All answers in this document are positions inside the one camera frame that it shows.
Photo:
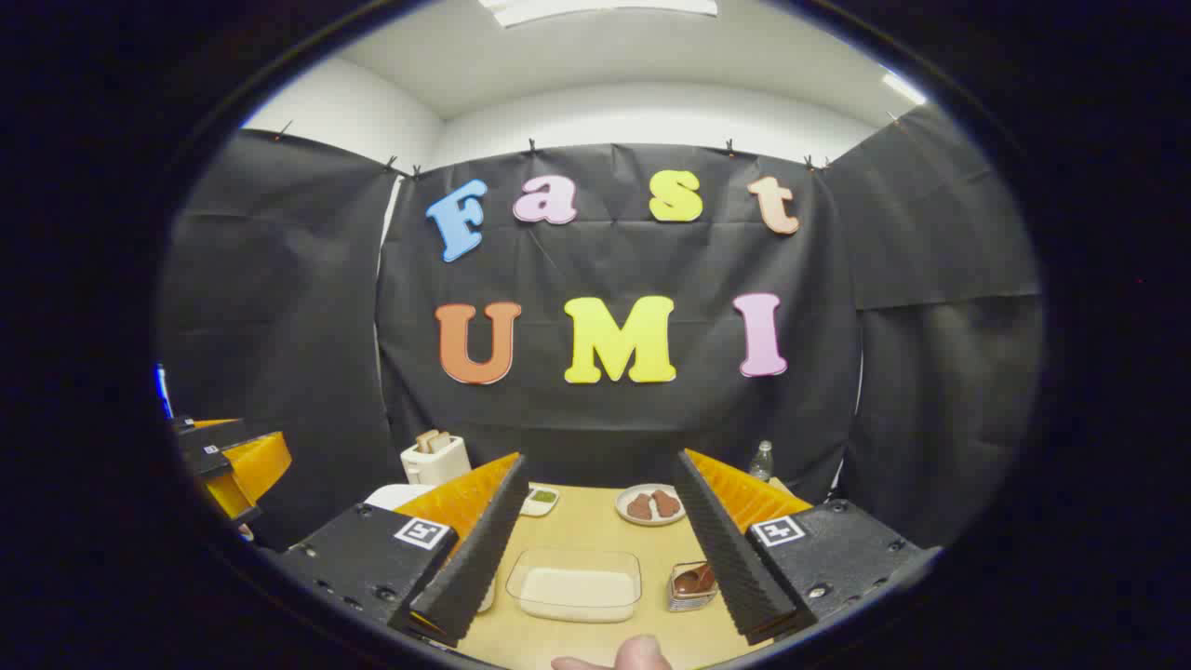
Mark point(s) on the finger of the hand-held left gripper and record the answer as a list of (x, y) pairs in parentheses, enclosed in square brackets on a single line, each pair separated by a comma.
[(256, 465), (209, 430)]

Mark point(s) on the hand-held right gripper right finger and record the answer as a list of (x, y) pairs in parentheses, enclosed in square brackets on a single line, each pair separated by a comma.
[(721, 549)]

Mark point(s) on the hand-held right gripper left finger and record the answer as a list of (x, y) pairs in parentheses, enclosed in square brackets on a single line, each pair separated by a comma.
[(484, 549)]

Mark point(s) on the brown wooden spoon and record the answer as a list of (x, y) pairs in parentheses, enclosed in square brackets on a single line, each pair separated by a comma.
[(693, 582)]

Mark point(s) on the clear container of rice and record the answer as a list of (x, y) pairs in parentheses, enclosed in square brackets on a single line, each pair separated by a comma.
[(577, 591)]

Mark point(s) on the white rice cooker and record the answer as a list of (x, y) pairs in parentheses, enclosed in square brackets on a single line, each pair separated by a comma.
[(395, 496)]

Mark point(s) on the brown meat piece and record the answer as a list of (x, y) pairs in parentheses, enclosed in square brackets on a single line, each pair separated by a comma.
[(639, 506), (666, 502)]

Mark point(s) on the white divided condiment dish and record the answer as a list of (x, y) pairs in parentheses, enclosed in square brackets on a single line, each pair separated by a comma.
[(540, 501)]

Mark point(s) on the white round plate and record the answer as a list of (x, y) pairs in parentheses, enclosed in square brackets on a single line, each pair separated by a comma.
[(651, 521)]

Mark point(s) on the clear water bottle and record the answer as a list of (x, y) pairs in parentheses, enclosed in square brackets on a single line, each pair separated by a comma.
[(762, 462)]

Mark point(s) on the white toaster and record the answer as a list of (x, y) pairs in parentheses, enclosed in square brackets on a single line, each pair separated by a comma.
[(437, 465)]

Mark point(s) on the toasted bread slice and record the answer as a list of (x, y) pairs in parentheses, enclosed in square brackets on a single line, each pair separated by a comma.
[(441, 440), (424, 443)]

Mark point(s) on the black backdrop cloth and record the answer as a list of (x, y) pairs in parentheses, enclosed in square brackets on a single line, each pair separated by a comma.
[(614, 428)]

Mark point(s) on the ceiling light panel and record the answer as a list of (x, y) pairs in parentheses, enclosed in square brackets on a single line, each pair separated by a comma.
[(595, 7), (904, 88)]

